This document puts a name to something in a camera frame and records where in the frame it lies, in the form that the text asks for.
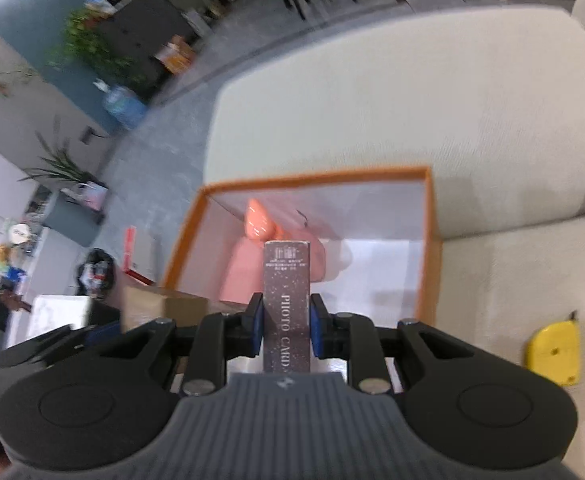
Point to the white marbled box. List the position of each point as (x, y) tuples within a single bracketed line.
[(57, 312)]

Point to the gold square box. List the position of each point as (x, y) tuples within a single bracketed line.
[(162, 310)]

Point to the pink spray bottle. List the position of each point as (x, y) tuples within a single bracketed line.
[(262, 222)]

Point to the cluttered shelf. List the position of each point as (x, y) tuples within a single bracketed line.
[(12, 250)]

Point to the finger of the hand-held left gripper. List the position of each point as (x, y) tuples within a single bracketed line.
[(100, 335)]

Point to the orange carton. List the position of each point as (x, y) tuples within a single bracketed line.
[(175, 55)]

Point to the black cabinet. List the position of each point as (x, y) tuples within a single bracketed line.
[(145, 25)]

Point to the blue water jug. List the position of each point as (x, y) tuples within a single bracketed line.
[(125, 106)]

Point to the black trash bag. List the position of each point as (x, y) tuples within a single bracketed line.
[(95, 270)]

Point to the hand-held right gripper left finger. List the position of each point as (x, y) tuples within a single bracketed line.
[(257, 327)]

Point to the orange cardboard box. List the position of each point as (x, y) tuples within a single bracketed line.
[(422, 240)]

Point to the yellow tape measure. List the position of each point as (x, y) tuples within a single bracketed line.
[(552, 352)]

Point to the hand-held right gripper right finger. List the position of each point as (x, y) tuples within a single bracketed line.
[(316, 330)]

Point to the beige sofa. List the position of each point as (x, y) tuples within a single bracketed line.
[(397, 85)]

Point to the green leafy plant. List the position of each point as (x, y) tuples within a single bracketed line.
[(97, 45)]

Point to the potted plant in grey planter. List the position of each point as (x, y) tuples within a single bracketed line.
[(70, 210)]

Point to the pink bag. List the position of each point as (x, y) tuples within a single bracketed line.
[(92, 196)]

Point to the dark printed card box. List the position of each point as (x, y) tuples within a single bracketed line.
[(286, 300)]

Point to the red and white carton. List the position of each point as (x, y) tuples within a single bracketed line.
[(135, 255)]

